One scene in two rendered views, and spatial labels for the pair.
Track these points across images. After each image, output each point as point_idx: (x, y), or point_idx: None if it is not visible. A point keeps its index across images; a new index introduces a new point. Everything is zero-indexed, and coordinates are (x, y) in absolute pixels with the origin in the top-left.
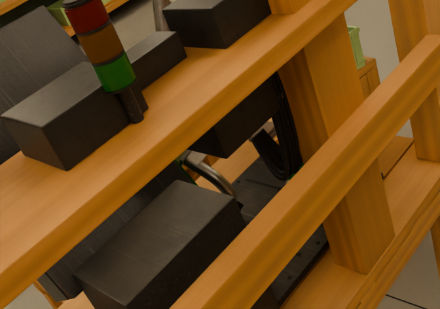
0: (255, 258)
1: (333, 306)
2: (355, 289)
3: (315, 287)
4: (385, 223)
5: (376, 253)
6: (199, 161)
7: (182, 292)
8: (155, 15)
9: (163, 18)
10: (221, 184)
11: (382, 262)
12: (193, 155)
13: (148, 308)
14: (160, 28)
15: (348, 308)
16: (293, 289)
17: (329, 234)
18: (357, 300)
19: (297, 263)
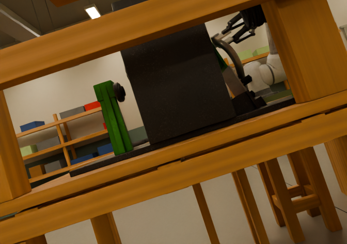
0: (162, 1)
1: (271, 113)
2: (295, 106)
3: (271, 112)
4: (342, 65)
5: (325, 87)
6: (219, 37)
7: (155, 59)
8: (266, 30)
9: (268, 30)
10: (227, 49)
11: (335, 98)
12: (218, 36)
13: (131, 56)
14: (268, 37)
15: (280, 115)
16: (256, 115)
17: (286, 71)
18: (295, 115)
19: (270, 105)
